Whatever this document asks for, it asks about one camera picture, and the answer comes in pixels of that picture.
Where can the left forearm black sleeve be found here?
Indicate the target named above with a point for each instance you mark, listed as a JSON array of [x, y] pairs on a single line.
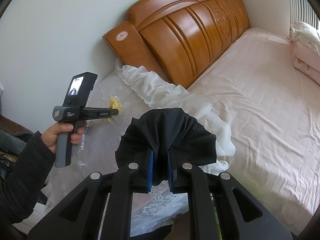
[[19, 193]]

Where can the green mesh trash basket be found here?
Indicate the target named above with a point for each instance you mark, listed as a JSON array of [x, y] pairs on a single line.
[[233, 210]]

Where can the yellow crumpled wrapper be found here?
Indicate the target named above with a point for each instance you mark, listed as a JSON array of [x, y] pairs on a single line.
[[114, 104]]

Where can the clear plastic bottle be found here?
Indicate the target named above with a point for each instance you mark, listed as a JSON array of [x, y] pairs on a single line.
[[80, 150]]

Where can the black cloth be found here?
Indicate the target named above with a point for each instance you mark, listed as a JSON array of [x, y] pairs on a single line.
[[162, 130]]

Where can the white lace cover cloth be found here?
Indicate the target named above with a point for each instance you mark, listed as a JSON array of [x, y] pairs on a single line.
[[139, 91]]

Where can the wooden bed headboard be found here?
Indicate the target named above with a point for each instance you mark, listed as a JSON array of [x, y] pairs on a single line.
[[177, 39]]

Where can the pink bed sheet mattress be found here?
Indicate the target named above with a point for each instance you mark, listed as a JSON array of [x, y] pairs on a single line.
[[273, 112]]

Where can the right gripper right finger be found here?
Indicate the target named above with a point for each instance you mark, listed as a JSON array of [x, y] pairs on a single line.
[[185, 177]]

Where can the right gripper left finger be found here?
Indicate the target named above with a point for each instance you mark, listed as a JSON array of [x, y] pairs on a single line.
[[100, 206]]

